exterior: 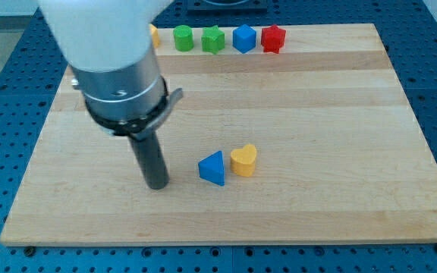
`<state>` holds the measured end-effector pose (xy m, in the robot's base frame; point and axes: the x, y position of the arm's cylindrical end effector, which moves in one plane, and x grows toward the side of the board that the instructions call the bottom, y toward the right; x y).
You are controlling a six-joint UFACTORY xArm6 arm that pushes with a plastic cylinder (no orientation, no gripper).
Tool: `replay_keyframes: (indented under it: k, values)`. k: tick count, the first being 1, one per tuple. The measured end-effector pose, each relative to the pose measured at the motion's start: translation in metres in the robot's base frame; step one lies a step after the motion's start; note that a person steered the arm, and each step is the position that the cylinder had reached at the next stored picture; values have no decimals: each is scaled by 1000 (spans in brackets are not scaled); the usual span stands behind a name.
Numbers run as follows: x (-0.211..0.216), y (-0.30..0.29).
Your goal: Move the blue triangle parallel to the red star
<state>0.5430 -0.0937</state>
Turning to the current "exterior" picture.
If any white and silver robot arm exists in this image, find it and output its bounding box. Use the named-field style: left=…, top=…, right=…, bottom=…
left=38, top=0, right=181, bottom=140

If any yellow block behind arm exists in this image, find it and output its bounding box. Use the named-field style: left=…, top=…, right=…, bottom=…
left=149, top=24, right=161, bottom=49

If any blue triangle block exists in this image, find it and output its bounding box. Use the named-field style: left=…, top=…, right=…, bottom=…
left=198, top=151, right=225, bottom=187

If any green star block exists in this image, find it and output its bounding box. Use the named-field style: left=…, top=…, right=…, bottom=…
left=201, top=25, right=225, bottom=55

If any red star block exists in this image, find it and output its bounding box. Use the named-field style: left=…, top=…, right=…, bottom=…
left=260, top=24, right=287, bottom=54

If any yellow heart block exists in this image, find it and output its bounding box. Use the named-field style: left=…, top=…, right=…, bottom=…
left=230, top=144, right=257, bottom=177

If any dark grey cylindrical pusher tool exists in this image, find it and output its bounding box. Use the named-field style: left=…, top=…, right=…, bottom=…
left=128, top=133, right=169, bottom=190

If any light wooden board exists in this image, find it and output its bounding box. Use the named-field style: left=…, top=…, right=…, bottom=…
left=0, top=24, right=437, bottom=246

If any blue cube block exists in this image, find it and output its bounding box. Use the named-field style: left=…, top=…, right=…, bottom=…
left=232, top=24, right=256, bottom=54

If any green cylinder block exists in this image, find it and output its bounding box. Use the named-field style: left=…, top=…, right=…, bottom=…
left=173, top=25, right=194, bottom=52

